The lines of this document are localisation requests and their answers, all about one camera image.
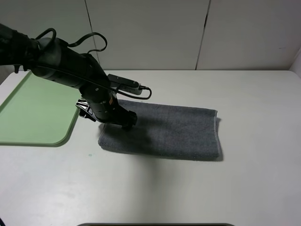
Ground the light green plastic tray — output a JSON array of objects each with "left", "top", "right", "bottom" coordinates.
[{"left": 0, "top": 72, "right": 80, "bottom": 146}]

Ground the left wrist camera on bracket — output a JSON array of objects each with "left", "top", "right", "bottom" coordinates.
[{"left": 108, "top": 74, "right": 142, "bottom": 96}]

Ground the grey towel with orange stripes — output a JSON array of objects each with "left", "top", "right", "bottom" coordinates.
[{"left": 98, "top": 100, "right": 223, "bottom": 161}]

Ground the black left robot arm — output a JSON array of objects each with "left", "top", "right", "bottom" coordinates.
[{"left": 0, "top": 24, "right": 137, "bottom": 129}]

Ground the dark device edge at bottom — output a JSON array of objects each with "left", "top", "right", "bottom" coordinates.
[{"left": 78, "top": 223, "right": 233, "bottom": 226}]

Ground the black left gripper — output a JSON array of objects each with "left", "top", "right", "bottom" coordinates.
[{"left": 76, "top": 83, "right": 138, "bottom": 130}]

